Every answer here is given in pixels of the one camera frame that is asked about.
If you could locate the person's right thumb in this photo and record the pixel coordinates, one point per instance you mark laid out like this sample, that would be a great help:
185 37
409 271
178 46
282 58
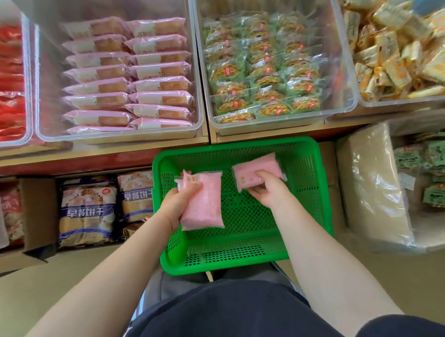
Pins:
269 175

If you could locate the pink snack packet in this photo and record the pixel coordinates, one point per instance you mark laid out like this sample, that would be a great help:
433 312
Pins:
252 172
206 205

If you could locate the clear plastic bag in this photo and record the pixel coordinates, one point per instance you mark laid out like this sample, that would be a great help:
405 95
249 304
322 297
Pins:
370 187

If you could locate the person's right hand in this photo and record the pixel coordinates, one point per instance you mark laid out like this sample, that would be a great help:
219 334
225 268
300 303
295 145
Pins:
274 191

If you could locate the red snack bag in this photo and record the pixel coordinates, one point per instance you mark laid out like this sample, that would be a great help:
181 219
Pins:
12 213

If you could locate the green plastic basket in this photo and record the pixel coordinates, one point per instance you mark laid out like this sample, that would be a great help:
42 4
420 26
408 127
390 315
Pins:
245 232

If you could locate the person's left thumb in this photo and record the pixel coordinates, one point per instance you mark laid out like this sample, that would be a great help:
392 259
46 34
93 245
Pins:
192 189

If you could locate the clear plastic bin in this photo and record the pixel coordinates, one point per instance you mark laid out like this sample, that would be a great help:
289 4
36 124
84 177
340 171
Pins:
337 73
28 73
391 101
47 72

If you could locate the person's left forearm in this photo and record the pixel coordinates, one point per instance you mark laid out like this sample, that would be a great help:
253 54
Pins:
102 286

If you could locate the heap of yellow packets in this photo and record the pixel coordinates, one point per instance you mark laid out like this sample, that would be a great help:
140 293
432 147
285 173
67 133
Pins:
399 50

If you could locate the heap of pale green packets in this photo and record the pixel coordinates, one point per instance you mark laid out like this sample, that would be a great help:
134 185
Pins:
437 168

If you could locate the person's right forearm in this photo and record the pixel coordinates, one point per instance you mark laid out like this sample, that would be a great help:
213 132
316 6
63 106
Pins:
325 258

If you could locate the large blue biscuit bag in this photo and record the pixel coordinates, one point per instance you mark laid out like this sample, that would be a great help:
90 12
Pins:
86 212

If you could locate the black shirt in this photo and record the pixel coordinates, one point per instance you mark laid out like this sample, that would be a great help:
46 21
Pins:
231 320

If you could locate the person's left hand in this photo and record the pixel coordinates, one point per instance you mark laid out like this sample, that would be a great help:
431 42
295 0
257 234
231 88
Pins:
174 207

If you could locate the wooden shelf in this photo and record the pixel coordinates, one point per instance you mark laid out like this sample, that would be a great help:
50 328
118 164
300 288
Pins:
94 155

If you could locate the rows of pink packets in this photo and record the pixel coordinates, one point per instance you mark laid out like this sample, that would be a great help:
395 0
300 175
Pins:
126 74

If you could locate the rows of green pastry packets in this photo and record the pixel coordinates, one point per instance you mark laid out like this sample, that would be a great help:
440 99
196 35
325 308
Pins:
261 70

